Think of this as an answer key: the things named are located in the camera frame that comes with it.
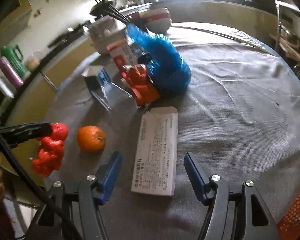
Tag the orange plastic trash basket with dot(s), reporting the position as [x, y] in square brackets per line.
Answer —
[289, 225]

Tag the pink thermos bottle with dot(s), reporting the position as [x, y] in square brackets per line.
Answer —
[10, 73]

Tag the blue plastic bag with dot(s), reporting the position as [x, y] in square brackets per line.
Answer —
[168, 71]

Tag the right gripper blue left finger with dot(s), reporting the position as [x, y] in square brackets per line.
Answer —
[95, 191]

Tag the white medicine box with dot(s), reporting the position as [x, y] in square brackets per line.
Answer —
[156, 153]

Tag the wooden storage shelf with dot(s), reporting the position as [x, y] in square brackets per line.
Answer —
[285, 38]

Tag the red white milk carton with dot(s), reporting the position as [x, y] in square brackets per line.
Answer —
[122, 54]

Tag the white covered takeout bowl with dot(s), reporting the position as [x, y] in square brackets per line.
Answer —
[104, 32]

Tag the blue white small carton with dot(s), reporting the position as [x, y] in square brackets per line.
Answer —
[102, 89]

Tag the red plastic bag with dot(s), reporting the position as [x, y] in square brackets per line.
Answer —
[51, 151]

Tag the black wok pan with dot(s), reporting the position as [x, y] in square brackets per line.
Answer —
[96, 13]

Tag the red white ceramic bowl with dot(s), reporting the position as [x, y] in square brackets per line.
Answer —
[157, 21]

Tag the orange fruit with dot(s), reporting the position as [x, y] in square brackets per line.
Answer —
[91, 139]

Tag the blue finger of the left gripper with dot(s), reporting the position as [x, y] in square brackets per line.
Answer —
[17, 134]

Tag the black chopsticks bundle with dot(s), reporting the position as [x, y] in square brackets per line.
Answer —
[107, 7]

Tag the grey tablecloth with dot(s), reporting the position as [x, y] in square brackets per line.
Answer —
[240, 116]

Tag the green thermos jug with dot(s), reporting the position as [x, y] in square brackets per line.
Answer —
[15, 58]

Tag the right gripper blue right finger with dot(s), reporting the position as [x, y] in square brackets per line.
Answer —
[212, 191]

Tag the long bamboo stick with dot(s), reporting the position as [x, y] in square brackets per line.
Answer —
[229, 33]

